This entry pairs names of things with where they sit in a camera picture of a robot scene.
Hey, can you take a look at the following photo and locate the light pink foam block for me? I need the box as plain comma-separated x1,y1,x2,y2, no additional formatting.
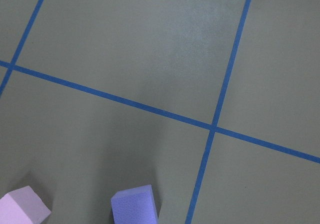
0,186,51,224

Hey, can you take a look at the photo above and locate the purple foam block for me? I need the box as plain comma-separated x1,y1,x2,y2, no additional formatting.
110,184,159,224

